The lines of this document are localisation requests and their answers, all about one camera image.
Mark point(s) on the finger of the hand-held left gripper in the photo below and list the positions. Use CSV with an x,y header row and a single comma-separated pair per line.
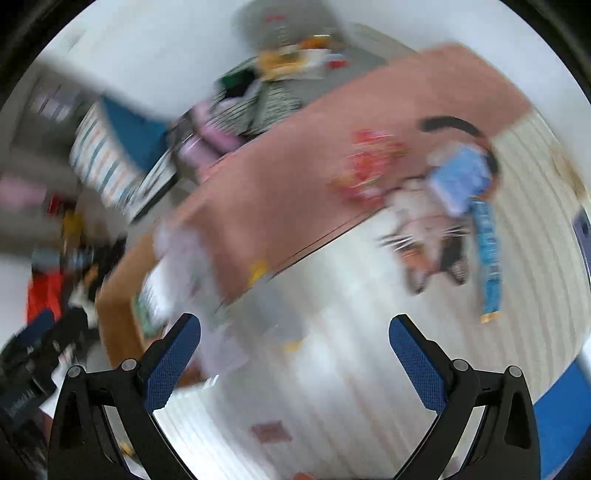
x,y
39,323

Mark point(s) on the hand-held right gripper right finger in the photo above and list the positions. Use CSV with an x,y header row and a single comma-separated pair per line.
x,y
418,369

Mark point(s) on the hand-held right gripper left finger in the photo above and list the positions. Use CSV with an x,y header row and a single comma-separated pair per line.
x,y
171,364

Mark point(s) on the red cloth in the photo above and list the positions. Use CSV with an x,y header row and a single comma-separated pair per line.
x,y
44,295

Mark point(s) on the brown cardboard box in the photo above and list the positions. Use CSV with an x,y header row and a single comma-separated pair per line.
x,y
122,300

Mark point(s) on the clear plastic bag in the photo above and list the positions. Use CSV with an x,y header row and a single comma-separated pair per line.
x,y
194,272

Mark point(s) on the small pink card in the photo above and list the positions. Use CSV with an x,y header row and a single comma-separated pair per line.
x,y
270,431

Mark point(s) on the blue patterned fabric strip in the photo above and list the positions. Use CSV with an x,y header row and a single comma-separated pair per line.
x,y
487,249

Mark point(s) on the blue mat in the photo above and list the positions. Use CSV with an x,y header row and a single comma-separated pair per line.
x,y
561,410

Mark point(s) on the colourful striped pillow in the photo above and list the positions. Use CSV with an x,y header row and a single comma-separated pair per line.
x,y
104,157

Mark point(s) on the blue cloth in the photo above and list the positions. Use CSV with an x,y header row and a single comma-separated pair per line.
x,y
136,134

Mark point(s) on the pink blanket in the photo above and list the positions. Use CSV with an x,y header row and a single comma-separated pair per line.
x,y
286,175

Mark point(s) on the pink bag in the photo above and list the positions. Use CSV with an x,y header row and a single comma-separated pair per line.
x,y
207,141

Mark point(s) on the black curved headband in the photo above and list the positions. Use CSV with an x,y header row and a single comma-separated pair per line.
x,y
466,127

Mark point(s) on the black and white striped cloth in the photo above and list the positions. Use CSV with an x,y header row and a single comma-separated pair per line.
x,y
263,104

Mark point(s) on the yellow toy box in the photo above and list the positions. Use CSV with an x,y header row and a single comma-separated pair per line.
x,y
284,60

